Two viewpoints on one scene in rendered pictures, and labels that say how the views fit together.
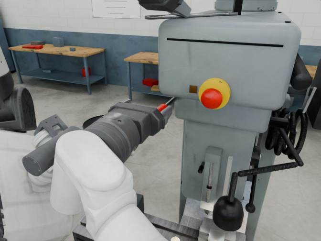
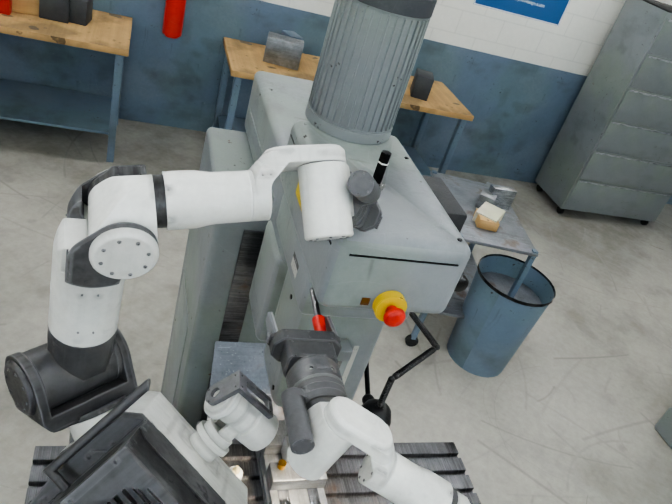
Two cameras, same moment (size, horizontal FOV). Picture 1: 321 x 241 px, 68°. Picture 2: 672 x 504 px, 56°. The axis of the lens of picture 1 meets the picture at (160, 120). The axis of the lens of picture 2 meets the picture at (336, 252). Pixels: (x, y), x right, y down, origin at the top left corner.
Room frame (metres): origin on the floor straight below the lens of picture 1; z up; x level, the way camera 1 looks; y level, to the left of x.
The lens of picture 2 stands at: (-0.12, 0.63, 2.41)
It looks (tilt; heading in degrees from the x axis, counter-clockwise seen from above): 32 degrees down; 315
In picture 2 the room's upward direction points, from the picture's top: 18 degrees clockwise
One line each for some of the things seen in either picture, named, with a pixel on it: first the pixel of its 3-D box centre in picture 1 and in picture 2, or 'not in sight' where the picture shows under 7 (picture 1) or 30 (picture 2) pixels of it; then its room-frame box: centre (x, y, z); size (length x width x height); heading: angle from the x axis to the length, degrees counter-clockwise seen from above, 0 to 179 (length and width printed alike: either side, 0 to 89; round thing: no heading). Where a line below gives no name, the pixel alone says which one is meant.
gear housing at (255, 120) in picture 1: (228, 88); (343, 252); (0.70, -0.21, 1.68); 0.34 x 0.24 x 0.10; 158
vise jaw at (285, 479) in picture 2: not in sight; (297, 474); (0.59, -0.21, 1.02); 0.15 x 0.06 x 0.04; 70
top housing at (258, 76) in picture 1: (232, 46); (363, 209); (0.67, -0.20, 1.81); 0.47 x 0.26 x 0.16; 158
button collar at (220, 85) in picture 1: (214, 93); (389, 306); (0.44, -0.11, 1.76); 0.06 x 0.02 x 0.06; 68
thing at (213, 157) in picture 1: (210, 179); (329, 378); (0.55, -0.15, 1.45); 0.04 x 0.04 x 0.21; 68
